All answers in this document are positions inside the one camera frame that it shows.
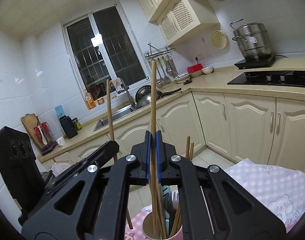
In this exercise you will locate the stainless steel steamer pot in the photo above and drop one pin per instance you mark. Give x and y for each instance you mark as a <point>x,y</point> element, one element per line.
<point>252,39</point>

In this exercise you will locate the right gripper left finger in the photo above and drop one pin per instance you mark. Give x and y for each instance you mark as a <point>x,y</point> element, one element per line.
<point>93,204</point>

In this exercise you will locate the white bowl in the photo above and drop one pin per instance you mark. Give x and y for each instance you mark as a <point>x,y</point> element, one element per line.
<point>208,70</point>

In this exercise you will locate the cream kitchen cabinets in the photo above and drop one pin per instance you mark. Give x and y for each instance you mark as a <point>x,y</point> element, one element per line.
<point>266,130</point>
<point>179,20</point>

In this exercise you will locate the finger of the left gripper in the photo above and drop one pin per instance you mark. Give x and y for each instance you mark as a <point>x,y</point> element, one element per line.
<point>99,158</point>

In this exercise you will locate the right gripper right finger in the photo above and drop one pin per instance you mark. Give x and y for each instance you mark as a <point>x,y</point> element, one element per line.
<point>213,205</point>

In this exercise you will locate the metal colander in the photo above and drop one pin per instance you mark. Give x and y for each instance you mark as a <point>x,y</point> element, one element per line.
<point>142,91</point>

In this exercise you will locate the white checkered towel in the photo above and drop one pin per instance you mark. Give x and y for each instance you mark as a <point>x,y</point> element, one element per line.
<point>279,189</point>

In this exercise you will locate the black blender jar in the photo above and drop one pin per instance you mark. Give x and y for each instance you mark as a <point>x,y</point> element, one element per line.
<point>68,127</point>

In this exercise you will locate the black gas stove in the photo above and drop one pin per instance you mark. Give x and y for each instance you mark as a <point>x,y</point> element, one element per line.
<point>289,78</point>

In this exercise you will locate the red box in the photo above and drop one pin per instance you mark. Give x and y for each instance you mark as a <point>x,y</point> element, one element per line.
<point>194,68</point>

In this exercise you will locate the black induction cooker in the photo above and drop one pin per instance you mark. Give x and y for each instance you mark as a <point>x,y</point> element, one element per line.
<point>258,63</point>

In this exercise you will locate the cream lower kitchen cabinets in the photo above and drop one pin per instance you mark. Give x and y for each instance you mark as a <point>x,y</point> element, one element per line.
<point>266,130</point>

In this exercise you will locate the stainless steel sink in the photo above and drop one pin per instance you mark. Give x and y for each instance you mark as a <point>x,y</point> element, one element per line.
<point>115,116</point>

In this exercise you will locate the chrome faucet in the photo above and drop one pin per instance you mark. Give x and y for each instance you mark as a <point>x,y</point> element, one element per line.
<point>125,89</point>

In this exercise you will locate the wall utensil rack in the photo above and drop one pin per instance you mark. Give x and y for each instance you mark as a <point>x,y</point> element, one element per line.
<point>154,53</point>

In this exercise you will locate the wooden cutting board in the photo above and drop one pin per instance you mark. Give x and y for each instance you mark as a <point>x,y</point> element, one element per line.
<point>30,121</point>

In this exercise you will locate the dark metal spork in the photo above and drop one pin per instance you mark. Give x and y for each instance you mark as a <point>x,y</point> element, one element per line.
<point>172,205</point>

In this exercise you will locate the kitchen window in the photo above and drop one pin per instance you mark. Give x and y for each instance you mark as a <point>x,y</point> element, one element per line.
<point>102,50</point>

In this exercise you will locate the pink utensil holder cup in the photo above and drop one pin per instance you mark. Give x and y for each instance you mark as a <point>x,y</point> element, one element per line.
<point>147,229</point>

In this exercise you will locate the pink checkered tablecloth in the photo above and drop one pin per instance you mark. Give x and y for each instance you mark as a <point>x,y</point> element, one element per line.
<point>136,233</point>

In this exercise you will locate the cream upper kitchen cabinets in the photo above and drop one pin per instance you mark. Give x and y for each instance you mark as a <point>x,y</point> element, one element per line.
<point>179,20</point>

